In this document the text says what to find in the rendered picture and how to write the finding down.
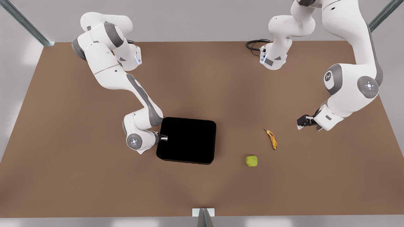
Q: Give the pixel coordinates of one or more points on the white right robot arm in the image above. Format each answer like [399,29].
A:
[107,67]

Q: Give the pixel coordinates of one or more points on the black square tray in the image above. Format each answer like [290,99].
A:
[187,140]

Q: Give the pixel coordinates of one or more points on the silver frame post with foot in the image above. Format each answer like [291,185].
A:
[204,217]

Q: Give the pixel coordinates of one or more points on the yellow banana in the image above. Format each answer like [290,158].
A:
[272,138]

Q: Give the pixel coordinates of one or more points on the green apple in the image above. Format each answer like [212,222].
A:
[251,160]

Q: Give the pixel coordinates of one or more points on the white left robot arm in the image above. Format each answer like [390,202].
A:
[347,34]

